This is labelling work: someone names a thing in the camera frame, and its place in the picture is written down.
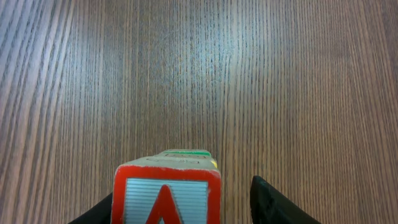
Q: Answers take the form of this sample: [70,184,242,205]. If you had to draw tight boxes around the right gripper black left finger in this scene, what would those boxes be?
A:
[69,193,113,224]

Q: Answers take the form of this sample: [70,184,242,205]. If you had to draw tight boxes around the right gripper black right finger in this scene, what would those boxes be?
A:
[250,175,320,224]

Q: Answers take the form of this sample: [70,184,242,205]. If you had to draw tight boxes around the red A letter block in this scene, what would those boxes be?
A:
[111,152,221,224]

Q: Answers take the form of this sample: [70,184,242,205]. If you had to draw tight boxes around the green top letter block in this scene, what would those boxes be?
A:
[157,149,212,159]

